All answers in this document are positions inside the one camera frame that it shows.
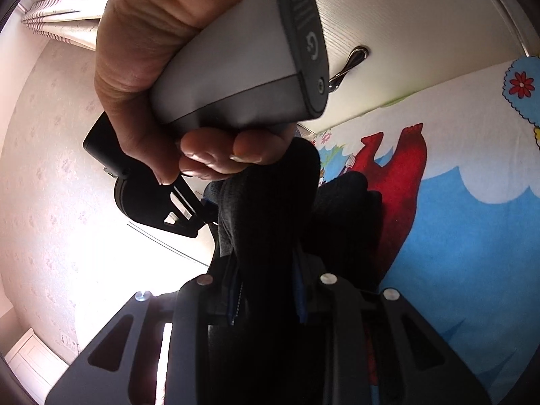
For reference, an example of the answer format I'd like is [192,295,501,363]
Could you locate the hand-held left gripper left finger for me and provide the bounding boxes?
[44,256,242,405]

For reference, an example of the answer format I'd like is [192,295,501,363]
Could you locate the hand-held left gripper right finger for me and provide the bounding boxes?
[294,253,492,405]

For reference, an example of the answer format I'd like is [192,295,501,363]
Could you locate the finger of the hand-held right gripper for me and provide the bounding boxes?
[160,174,220,239]

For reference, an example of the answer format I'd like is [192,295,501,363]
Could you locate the black pants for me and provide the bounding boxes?
[202,137,384,405]

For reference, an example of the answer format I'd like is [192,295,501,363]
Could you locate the person's right hand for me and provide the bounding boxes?
[94,0,297,187]

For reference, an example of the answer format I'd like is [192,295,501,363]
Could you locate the white wardrobe door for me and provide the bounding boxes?
[295,0,529,136]

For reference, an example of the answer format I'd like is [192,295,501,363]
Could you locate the cartoon printed bed sheet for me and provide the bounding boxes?
[314,55,540,405]

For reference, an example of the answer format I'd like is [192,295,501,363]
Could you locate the striped cloth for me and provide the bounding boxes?
[19,0,103,52]

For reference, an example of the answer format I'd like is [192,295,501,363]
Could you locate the dark metal door handle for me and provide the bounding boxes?
[326,45,371,94]

